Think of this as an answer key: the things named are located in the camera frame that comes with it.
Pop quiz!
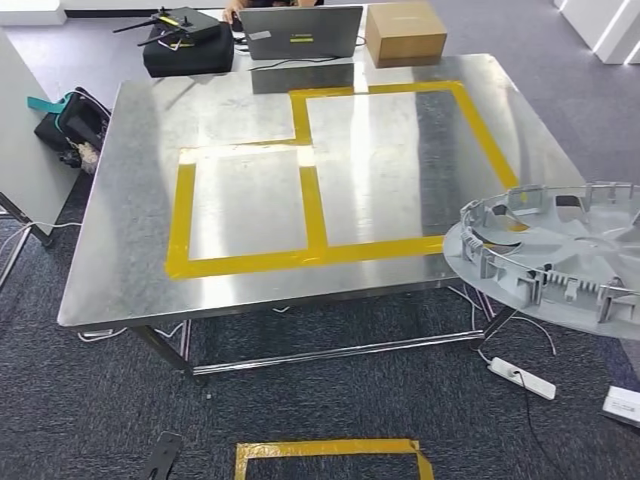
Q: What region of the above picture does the yellow floor tape outline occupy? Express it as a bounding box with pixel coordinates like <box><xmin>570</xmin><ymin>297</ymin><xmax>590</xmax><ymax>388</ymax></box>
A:
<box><xmin>235</xmin><ymin>438</ymin><xmax>435</xmax><ymax>480</ymax></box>

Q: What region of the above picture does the black robot foot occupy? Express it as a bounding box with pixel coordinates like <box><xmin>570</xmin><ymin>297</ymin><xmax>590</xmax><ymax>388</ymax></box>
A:
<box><xmin>140</xmin><ymin>431</ymin><xmax>183</xmax><ymax>480</ymax></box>

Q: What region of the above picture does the white plinth block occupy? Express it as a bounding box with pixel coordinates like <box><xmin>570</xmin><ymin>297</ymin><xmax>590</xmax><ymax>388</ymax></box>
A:
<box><xmin>552</xmin><ymin>0</ymin><xmax>640</xmax><ymax>66</ymax></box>

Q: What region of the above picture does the white folding table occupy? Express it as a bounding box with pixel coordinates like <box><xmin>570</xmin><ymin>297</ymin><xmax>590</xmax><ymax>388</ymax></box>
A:
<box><xmin>0</xmin><ymin>29</ymin><xmax>82</xmax><ymax>293</ymax></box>

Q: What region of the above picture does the grey plastic wheel hubcap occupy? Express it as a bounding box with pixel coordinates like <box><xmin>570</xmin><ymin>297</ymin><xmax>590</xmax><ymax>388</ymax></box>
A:
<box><xmin>442</xmin><ymin>182</ymin><xmax>640</xmax><ymax>342</ymax></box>

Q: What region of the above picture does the thin black cable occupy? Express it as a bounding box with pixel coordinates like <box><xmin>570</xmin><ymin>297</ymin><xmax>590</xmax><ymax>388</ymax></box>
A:
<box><xmin>515</xmin><ymin>370</ymin><xmax>571</xmax><ymax>480</ymax></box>

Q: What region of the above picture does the black equipment case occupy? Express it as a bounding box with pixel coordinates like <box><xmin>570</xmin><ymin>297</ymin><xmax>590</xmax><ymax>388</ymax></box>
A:
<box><xmin>142</xmin><ymin>21</ymin><xmax>236</xmax><ymax>79</ymax></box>

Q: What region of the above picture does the person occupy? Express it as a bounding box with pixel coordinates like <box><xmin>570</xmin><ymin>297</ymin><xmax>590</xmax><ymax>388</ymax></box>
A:
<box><xmin>222</xmin><ymin>0</ymin><xmax>326</xmax><ymax>26</ymax></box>

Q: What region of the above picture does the black bag teal strap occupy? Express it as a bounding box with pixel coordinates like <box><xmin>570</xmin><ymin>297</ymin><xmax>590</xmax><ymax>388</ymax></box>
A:
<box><xmin>27</xmin><ymin>87</ymin><xmax>112</xmax><ymax>175</ymax></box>

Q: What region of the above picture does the stainless steel workbench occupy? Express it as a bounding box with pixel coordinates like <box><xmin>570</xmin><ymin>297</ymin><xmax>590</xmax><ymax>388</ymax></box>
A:
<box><xmin>56</xmin><ymin>52</ymin><xmax>586</xmax><ymax>389</ymax></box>

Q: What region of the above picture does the white flat box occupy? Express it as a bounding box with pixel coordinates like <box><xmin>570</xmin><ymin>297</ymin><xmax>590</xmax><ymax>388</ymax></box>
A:
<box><xmin>601</xmin><ymin>385</ymin><xmax>640</xmax><ymax>430</ymax></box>

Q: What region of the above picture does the brown cardboard box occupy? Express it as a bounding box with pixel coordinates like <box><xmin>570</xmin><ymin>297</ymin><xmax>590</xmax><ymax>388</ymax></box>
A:
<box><xmin>365</xmin><ymin>1</ymin><xmax>448</xmax><ymax>70</ymax></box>

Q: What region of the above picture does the yellow tape grid marking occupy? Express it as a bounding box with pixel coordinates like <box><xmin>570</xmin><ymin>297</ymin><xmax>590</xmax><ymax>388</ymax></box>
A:
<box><xmin>165</xmin><ymin>80</ymin><xmax>521</xmax><ymax>281</ymax></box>

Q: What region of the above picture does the white power strip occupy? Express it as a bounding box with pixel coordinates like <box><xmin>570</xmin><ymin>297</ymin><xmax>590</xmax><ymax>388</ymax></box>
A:
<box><xmin>487</xmin><ymin>357</ymin><xmax>558</xmax><ymax>402</ymax></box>

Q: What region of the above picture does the black transmitter with antennas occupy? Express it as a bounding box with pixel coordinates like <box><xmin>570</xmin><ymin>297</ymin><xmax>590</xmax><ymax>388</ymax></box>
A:
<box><xmin>112</xmin><ymin>6</ymin><xmax>223</xmax><ymax>50</ymax></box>

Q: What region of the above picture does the grey laptop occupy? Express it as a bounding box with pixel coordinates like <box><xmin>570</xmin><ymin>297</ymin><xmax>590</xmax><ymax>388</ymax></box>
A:
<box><xmin>238</xmin><ymin>5</ymin><xmax>365</xmax><ymax>61</ymax></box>

